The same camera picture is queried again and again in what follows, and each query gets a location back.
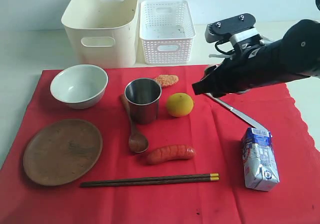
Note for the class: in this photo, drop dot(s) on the red sausage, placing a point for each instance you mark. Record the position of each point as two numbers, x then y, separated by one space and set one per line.
170 153

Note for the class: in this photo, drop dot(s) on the red tablecloth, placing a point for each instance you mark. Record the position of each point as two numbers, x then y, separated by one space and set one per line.
211 130

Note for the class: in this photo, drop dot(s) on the large cream plastic bin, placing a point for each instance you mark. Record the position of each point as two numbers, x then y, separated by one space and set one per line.
103 32

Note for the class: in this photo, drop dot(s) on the blue white milk carton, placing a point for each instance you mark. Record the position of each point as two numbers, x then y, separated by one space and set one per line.
259 164

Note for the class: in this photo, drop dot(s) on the stainless steel cup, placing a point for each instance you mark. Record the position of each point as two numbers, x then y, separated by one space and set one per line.
143 95

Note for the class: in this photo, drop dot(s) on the wooden spoon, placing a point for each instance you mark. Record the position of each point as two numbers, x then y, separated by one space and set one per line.
138 143

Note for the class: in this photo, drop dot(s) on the breaded chicken nugget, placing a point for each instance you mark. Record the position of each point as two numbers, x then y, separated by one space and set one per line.
165 80

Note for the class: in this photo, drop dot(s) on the silver table knife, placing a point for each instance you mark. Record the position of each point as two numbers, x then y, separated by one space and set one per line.
237 113

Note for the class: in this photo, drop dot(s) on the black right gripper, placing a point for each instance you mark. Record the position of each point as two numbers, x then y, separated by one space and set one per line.
256 67

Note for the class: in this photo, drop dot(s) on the white perforated plastic basket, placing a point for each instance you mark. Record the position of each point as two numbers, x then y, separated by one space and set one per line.
166 31

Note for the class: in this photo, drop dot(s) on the white ceramic bowl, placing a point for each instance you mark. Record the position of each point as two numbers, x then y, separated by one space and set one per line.
80 86

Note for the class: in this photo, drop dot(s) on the upper wooden chopstick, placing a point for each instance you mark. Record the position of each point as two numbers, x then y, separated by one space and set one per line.
155 178

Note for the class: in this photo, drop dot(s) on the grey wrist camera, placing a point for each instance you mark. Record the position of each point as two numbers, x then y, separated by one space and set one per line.
239 30

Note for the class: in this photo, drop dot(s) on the round wooden plate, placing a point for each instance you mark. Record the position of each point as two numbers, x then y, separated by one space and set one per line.
62 152

